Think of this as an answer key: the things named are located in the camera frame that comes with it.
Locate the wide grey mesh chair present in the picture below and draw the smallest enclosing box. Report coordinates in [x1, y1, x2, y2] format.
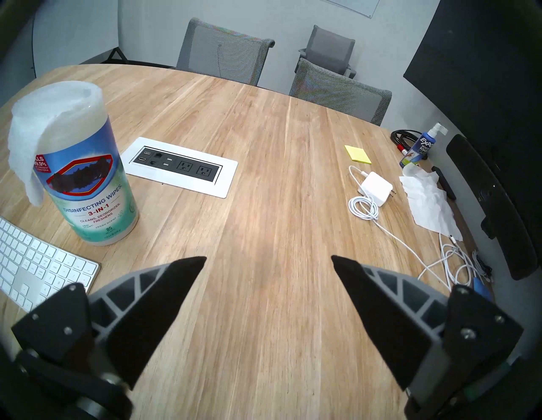
[176, 18, 276, 86]

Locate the glass wall whiteboard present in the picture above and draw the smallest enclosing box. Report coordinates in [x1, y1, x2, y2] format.
[326, 0, 380, 18]

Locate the black remote control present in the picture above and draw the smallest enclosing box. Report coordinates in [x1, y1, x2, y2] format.
[431, 166, 457, 201]

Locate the yellow sticky note pad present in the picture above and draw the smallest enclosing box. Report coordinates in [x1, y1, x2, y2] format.
[344, 145, 372, 165]

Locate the grey armrest chair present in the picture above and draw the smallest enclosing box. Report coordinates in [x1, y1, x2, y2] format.
[298, 25, 357, 79]

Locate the crumpled white tissue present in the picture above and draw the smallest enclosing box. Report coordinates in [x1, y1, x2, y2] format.
[399, 163, 463, 242]

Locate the low grey mesh chair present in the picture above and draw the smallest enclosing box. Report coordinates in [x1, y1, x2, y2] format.
[289, 58, 392, 127]

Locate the whiteboard cleaner spray bottle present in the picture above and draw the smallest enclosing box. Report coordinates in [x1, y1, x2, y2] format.
[399, 123, 448, 169]

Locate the black wall screen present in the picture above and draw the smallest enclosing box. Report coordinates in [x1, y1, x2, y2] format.
[403, 0, 542, 238]

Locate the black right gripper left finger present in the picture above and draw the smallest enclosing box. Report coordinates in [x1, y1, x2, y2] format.
[11, 256, 207, 401]

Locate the black video bar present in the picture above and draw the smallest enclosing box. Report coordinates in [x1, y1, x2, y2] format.
[446, 134, 538, 281]

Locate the table power outlet panel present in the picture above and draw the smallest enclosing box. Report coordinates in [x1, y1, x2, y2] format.
[121, 137, 238, 199]

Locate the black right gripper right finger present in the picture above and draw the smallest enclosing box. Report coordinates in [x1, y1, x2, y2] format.
[332, 255, 524, 419]

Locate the black coiled cable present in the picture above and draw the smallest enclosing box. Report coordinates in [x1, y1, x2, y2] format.
[390, 129, 424, 151]

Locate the blue plastic packet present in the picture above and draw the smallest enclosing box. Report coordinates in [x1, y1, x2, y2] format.
[473, 277, 493, 302]

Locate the white keyboard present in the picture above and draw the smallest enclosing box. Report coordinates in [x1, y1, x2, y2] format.
[0, 217, 101, 313]

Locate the disinfecting wipes canister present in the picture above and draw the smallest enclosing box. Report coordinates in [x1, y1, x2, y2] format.
[33, 116, 139, 246]

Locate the white charger cable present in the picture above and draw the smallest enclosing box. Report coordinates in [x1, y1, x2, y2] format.
[348, 165, 494, 293]

